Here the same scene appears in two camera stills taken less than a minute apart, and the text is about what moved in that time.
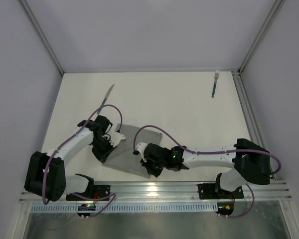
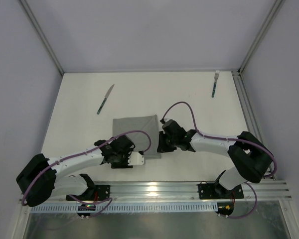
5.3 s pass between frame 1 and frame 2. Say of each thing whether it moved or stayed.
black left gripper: moved
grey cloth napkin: moved
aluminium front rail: stayed
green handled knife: stayed
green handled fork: stayed
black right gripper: moved
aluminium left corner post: stayed
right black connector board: stayed
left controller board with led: stayed
